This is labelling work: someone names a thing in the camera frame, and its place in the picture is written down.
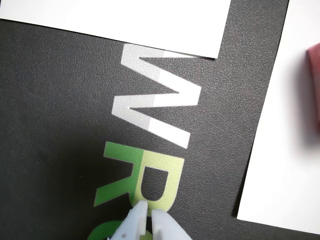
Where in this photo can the dark mat with WROB print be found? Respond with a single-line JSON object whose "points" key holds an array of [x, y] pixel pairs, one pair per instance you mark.
{"points": [[50, 100]]}

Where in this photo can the white sheet labelled 1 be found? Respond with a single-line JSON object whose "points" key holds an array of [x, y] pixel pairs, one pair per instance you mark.
{"points": [[125, 20]]}

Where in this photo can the pink paper box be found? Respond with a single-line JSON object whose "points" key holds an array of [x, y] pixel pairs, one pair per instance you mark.
{"points": [[315, 75]]}

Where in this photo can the white sheet labelled Home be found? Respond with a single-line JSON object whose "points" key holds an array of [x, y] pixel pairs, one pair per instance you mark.
{"points": [[287, 150]]}

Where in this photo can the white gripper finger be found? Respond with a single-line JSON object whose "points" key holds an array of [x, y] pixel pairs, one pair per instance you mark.
{"points": [[165, 227], [132, 225]]}

